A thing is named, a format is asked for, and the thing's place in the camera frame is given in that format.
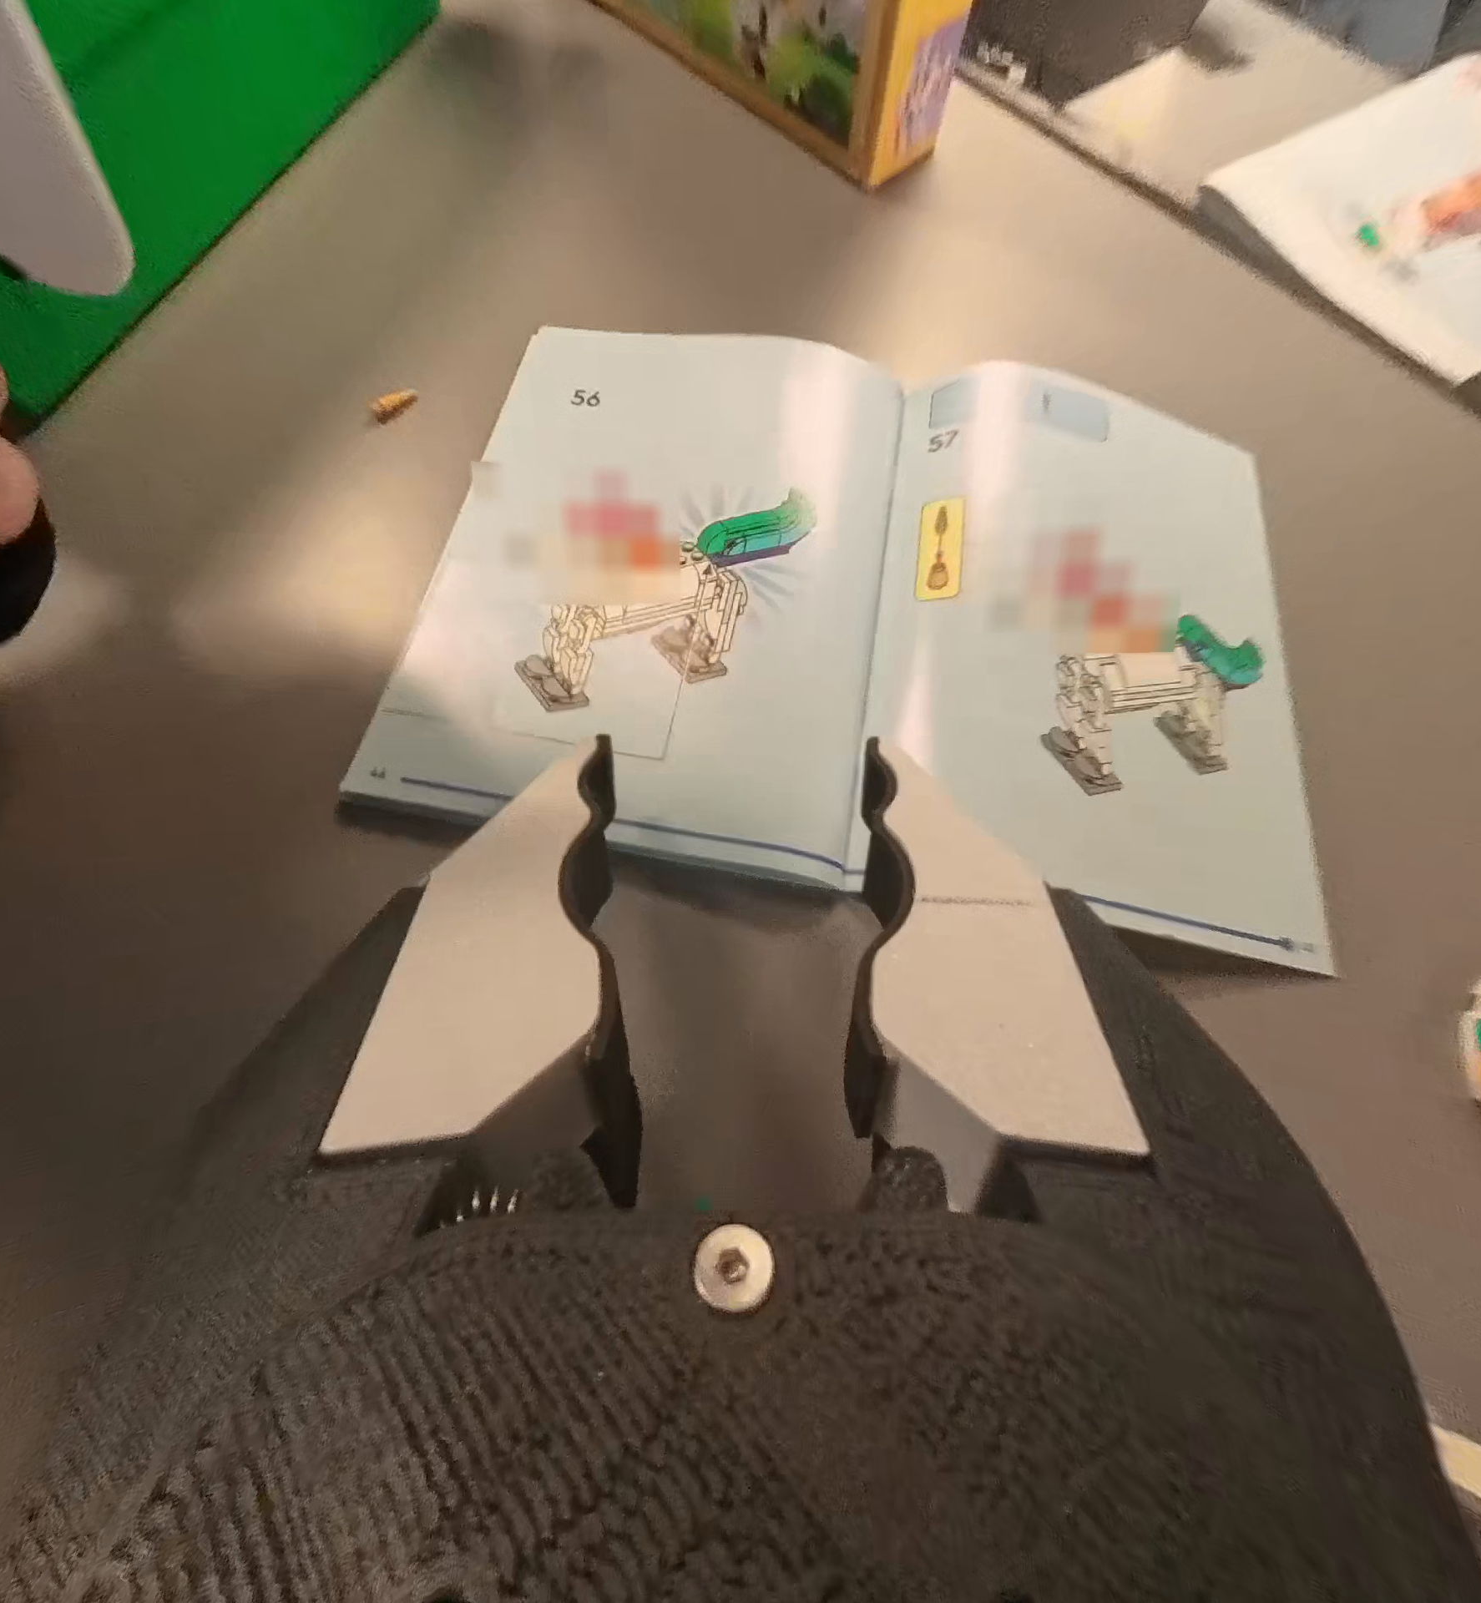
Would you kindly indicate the white booklet with orange picture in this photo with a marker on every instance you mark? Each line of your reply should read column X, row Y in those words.
column 1317, row 252

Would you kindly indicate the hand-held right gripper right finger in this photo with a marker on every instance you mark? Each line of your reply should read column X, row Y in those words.
column 992, row 1015

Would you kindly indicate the gold lego cone piece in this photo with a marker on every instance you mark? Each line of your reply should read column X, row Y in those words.
column 396, row 407

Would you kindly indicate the yellow lego set box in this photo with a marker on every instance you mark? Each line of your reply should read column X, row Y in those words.
column 905, row 89

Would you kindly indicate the black laptop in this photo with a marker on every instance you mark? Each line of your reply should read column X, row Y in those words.
column 1066, row 44

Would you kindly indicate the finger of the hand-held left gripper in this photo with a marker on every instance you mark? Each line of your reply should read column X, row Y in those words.
column 15, row 151

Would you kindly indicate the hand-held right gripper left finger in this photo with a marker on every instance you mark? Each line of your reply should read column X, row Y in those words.
column 466, row 1002

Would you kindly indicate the green plastic bin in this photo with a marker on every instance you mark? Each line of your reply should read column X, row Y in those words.
column 254, row 114

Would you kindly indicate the lego instruction booklet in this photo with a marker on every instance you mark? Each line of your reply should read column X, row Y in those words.
column 753, row 438

